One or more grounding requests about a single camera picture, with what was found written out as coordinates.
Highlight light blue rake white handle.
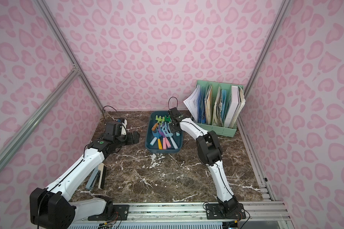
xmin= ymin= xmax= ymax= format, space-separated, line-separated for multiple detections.
xmin=169 ymin=135 xmax=178 ymax=149

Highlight lime rake wooden handle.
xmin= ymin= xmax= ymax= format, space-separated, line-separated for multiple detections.
xmin=152 ymin=115 xmax=165 ymax=132

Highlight light blue rake teal handle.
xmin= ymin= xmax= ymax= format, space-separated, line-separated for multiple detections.
xmin=163 ymin=122 xmax=181 ymax=136

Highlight purple rake pink handle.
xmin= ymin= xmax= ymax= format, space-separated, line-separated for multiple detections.
xmin=165 ymin=127 xmax=172 ymax=148
xmin=159 ymin=127 xmax=167 ymax=150

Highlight blue rake yellow handle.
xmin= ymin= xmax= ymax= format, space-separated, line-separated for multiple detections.
xmin=156 ymin=128 xmax=163 ymax=150

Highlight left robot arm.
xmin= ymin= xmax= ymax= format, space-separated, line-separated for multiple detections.
xmin=30 ymin=118 xmax=140 ymax=229

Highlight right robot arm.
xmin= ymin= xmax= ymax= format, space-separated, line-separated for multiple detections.
xmin=168 ymin=107 xmax=246 ymax=219

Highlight teal plastic storage box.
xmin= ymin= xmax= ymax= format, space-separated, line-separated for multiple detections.
xmin=145 ymin=111 xmax=183 ymax=154

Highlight white printed paper stack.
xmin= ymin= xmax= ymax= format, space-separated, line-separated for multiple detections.
xmin=183 ymin=84 xmax=201 ymax=121

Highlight blue plastic folder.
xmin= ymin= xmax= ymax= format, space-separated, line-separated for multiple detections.
xmin=198 ymin=85 xmax=206 ymax=124

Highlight cream and orange folders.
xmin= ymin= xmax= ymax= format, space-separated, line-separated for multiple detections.
xmin=204 ymin=84 xmax=212 ymax=125

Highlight green desktop file organizer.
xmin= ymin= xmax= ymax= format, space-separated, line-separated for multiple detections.
xmin=193 ymin=80 xmax=244 ymax=137

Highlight white binder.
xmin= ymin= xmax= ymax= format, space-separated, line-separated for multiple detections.
xmin=224 ymin=85 xmax=240 ymax=128

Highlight green rake wooden handle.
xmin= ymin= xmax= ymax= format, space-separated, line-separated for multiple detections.
xmin=164 ymin=115 xmax=172 ymax=124

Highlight light blue rake mint-tip handle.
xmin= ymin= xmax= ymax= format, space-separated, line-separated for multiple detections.
xmin=150 ymin=129 xmax=157 ymax=146

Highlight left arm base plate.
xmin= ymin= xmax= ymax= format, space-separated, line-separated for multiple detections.
xmin=88 ymin=203 xmax=130 ymax=221

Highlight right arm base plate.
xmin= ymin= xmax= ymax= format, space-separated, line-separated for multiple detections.
xmin=203 ymin=202 xmax=247 ymax=220

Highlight aluminium rail front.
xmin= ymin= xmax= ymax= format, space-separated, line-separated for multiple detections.
xmin=70 ymin=201 xmax=294 ymax=229

